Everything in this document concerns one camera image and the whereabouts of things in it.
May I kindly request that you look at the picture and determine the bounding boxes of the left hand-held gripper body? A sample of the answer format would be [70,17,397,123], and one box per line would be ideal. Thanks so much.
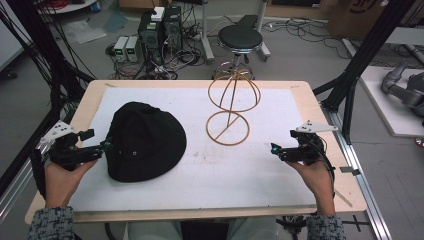
[39,120,105,172]

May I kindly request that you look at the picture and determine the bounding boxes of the black metal frame post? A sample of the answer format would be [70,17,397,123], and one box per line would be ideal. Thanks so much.
[0,0,98,198]
[312,0,418,145]

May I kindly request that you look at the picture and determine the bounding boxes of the white table mat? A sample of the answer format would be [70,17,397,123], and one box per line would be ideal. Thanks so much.
[67,86,318,213]

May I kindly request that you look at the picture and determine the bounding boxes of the person's legs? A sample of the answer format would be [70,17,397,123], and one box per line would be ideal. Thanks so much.
[127,217,278,240]

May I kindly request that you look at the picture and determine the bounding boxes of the gold wire hat stand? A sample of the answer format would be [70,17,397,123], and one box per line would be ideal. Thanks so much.
[205,67,262,147]

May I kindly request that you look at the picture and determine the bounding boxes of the black round stool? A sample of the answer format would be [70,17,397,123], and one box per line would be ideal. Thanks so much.
[216,24,265,80]

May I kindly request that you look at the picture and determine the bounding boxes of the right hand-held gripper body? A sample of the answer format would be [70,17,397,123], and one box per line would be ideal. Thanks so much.
[278,120,339,167]

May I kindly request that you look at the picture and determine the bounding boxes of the grey tape strip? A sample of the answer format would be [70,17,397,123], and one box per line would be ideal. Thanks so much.
[339,165,362,177]

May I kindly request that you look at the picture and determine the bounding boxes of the small white box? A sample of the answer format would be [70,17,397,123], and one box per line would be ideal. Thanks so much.
[150,6,166,23]

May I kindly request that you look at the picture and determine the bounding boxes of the person's right hand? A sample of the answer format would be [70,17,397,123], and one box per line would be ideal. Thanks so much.
[285,159,336,216]

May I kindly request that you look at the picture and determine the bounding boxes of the aluminium rail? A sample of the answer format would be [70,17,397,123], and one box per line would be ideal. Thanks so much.
[321,105,394,240]

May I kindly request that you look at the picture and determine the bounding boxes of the black computer tower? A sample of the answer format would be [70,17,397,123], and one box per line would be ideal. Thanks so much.
[137,11,165,65]
[162,5,184,52]

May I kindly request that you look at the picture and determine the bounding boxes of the person's left hand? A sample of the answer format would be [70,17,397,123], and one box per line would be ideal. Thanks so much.
[44,158,100,210]

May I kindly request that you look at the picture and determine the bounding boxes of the white bench power supply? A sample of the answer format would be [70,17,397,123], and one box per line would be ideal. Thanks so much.
[125,35,142,63]
[112,35,130,63]

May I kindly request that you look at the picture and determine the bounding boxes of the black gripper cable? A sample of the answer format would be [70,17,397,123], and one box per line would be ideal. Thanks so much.
[308,135,337,198]

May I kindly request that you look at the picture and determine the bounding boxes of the black brimmed hat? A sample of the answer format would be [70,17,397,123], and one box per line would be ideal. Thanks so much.
[104,101,188,184]

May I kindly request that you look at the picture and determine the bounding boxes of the white floor board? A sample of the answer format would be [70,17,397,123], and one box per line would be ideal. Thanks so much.
[359,65,424,138]

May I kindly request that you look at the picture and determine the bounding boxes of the tangle of floor cables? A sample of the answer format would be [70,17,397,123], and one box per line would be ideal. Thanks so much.
[261,17,354,60]

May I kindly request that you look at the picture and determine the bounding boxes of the brown cardboard box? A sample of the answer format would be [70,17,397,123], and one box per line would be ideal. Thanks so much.
[327,0,395,42]

